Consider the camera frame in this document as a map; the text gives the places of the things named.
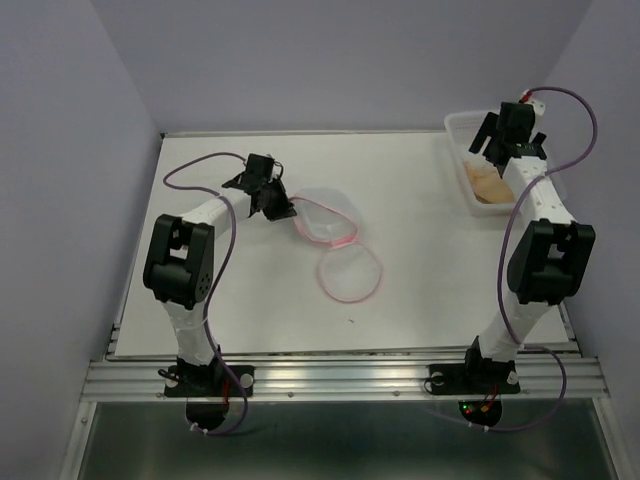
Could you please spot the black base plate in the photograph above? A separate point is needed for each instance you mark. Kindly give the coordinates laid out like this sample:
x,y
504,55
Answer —
x,y
235,382
459,380

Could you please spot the aluminium mounting rail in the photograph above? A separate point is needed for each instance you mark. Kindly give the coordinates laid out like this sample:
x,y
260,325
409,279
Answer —
x,y
351,376

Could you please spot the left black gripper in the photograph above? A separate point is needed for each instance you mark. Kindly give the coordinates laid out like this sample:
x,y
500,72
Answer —
x,y
284,208

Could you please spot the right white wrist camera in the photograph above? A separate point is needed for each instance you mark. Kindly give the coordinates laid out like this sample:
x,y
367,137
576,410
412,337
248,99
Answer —
x,y
528,98

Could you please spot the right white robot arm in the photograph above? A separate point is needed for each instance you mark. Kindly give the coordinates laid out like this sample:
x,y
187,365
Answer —
x,y
550,259

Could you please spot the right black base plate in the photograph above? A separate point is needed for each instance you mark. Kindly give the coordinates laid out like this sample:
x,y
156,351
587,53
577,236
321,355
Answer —
x,y
459,380

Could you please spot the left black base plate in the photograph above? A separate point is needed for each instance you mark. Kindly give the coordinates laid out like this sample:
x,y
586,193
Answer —
x,y
235,382

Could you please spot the white plastic basket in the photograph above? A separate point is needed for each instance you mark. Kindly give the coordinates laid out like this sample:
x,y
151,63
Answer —
x,y
544,200

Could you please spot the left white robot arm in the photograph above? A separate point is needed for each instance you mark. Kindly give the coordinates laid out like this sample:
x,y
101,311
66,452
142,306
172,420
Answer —
x,y
188,254

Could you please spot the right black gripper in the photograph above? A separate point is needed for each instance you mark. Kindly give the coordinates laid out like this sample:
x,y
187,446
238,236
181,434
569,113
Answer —
x,y
487,128

